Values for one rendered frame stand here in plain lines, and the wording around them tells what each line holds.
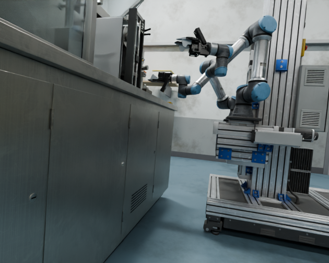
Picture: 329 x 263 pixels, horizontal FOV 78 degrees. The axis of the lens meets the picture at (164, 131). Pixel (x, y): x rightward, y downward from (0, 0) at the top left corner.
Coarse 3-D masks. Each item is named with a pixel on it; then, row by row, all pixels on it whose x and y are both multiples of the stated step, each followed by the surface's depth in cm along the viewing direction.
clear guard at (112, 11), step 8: (104, 0) 170; (112, 0) 174; (120, 0) 179; (128, 0) 184; (136, 0) 189; (104, 8) 177; (112, 8) 182; (120, 8) 187; (128, 8) 193; (112, 16) 189
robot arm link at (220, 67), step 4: (220, 56) 126; (224, 56) 125; (216, 60) 128; (220, 60) 126; (224, 60) 125; (216, 64) 128; (220, 64) 126; (224, 64) 125; (212, 68) 133; (216, 68) 127; (220, 68) 126; (224, 68) 126; (212, 72) 135; (216, 72) 127; (220, 72) 126; (224, 72) 126; (216, 76) 132; (220, 76) 131; (224, 76) 130
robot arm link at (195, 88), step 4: (212, 60) 178; (204, 76) 164; (196, 80) 163; (200, 80) 161; (204, 80) 163; (208, 80) 166; (192, 84) 161; (196, 84) 159; (200, 84) 160; (204, 84) 164; (188, 88) 160; (192, 88) 157; (196, 88) 156; (200, 88) 158; (188, 92) 161; (192, 92) 158; (196, 92) 156; (200, 92) 159
